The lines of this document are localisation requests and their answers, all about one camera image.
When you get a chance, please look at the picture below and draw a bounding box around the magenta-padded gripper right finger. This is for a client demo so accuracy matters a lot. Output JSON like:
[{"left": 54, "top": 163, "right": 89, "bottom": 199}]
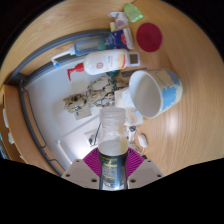
[{"left": 125, "top": 148, "right": 164, "bottom": 190}]

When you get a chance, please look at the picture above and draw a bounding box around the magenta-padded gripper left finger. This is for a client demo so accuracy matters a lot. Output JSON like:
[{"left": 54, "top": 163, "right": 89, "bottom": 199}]
[{"left": 61, "top": 148, "right": 101, "bottom": 190}]

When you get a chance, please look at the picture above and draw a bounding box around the clear bottle with dark label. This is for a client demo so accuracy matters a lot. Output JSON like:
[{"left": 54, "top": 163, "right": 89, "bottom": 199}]
[{"left": 97, "top": 107, "right": 130, "bottom": 192}]

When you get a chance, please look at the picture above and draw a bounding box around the white computer mouse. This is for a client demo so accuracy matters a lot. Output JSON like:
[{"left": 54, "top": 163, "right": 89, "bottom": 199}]
[{"left": 137, "top": 133, "right": 149, "bottom": 148}]

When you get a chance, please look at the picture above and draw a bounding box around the white desk lamp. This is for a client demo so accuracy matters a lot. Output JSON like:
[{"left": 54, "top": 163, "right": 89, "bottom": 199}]
[{"left": 55, "top": 114, "right": 103, "bottom": 168}]

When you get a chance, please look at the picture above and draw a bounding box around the white mug with blue pattern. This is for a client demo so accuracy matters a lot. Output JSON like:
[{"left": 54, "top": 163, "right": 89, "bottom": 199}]
[{"left": 128, "top": 68, "right": 184, "bottom": 120}]

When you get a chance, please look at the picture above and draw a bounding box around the wooden tree figure toy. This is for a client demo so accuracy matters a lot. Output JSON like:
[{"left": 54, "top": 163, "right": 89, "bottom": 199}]
[{"left": 63, "top": 73, "right": 129, "bottom": 116}]

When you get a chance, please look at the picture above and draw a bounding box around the white lotion bottle red pump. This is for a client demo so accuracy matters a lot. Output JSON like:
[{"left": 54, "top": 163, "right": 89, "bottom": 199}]
[{"left": 66, "top": 49, "right": 142, "bottom": 82}]

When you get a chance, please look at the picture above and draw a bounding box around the flat round red coaster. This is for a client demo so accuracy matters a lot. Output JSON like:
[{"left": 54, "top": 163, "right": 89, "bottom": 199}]
[{"left": 135, "top": 22, "right": 164, "bottom": 53}]

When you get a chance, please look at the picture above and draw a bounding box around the blue white red pack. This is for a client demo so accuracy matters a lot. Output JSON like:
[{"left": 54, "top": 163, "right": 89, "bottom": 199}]
[{"left": 106, "top": 28, "right": 135, "bottom": 51}]

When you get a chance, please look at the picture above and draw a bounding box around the pink and white packet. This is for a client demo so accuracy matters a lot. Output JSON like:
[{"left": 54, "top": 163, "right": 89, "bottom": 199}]
[{"left": 108, "top": 11, "right": 129, "bottom": 33}]

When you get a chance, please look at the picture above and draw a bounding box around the green packet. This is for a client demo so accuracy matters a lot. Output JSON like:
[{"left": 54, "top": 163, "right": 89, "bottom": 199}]
[{"left": 122, "top": 2, "right": 145, "bottom": 24}]

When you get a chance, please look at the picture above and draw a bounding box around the grey metal frame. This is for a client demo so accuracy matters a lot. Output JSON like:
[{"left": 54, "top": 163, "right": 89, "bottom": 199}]
[{"left": 4, "top": 29, "right": 113, "bottom": 176}]

